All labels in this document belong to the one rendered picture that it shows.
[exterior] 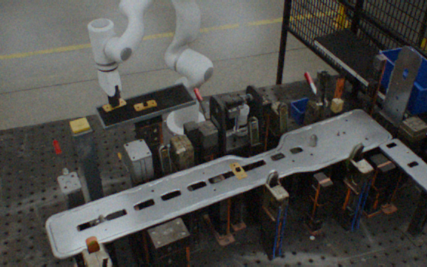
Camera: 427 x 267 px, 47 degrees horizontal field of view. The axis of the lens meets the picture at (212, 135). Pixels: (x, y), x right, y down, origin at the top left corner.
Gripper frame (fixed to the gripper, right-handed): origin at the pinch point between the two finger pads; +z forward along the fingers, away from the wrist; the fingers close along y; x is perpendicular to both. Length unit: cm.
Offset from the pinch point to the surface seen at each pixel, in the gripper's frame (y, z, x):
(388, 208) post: 72, 52, 86
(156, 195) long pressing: 31.3, 22.4, -2.4
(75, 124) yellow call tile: -3.2, 6.3, -15.1
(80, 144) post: 0.9, 12.8, -16.2
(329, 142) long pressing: 47, 23, 69
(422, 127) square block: 67, 17, 100
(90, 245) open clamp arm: 44, 13, -32
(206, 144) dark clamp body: 22.4, 19.8, 25.9
